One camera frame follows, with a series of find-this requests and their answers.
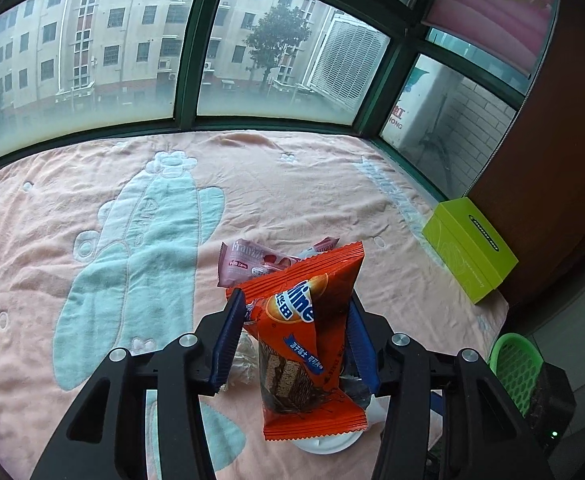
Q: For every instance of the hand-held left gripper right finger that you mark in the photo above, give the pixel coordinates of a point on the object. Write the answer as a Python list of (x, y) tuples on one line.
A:
[(360, 345)]

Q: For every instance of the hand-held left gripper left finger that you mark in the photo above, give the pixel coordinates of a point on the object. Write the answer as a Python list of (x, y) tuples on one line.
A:
[(230, 335)]

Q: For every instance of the orange snack packet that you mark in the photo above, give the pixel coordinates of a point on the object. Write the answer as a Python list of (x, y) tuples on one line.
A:
[(302, 340)]

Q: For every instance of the green plastic basket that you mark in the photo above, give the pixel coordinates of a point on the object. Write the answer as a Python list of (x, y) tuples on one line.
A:
[(515, 370)]

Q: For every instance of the crumpled clear plastic wrapper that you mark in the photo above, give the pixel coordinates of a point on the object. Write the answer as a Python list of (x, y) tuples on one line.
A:
[(245, 360)]

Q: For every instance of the pink snack wrapper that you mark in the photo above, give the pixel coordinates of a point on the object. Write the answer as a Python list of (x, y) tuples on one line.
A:
[(242, 260)]

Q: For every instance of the round clear plastic lid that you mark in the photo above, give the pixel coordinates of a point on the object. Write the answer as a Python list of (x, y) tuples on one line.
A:
[(322, 446)]

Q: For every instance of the green tissue box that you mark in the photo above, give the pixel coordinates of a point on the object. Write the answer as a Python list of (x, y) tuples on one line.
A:
[(467, 250)]

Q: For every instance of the pink printed blanket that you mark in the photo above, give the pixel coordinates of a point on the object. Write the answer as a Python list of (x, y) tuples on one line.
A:
[(272, 185)]

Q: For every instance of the black electronic device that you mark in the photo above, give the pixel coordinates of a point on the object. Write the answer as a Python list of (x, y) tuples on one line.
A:
[(552, 400)]

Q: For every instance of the white printed outdoor appliance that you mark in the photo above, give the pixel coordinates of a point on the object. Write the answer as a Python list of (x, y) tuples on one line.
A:
[(417, 110)]

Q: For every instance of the brown wooden cabinet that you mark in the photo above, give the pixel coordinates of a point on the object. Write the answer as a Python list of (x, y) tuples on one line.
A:
[(562, 160)]

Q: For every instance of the white louvred outdoor unit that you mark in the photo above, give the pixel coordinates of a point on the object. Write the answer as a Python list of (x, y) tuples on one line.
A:
[(347, 65)]

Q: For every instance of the tree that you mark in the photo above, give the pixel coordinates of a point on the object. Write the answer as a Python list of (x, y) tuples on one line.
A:
[(277, 35)]

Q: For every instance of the apartment building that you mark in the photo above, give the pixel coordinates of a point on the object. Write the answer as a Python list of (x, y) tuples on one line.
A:
[(97, 35)]

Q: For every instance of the pink curtain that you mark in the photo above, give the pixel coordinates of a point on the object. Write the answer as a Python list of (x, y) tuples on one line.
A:
[(487, 10)]

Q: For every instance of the green window frame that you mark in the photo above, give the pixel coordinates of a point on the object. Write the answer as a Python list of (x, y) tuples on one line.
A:
[(197, 60)]

